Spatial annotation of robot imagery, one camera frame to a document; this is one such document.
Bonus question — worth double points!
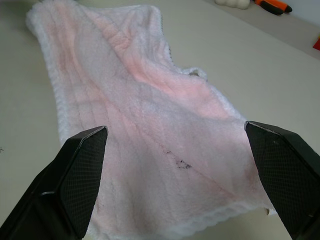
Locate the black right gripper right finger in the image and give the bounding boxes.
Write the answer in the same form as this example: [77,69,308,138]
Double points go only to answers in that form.
[244,120,320,240]

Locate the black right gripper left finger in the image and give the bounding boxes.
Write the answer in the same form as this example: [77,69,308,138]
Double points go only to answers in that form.
[0,125,109,240]

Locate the pink fluffy towel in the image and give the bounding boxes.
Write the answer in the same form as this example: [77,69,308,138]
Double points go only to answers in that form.
[25,0,277,240]

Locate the orange black pliers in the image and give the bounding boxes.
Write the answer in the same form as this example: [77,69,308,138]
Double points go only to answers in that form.
[252,0,293,16]

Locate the white bubble plant pot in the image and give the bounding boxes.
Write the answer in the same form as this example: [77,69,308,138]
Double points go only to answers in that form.
[214,0,250,10]

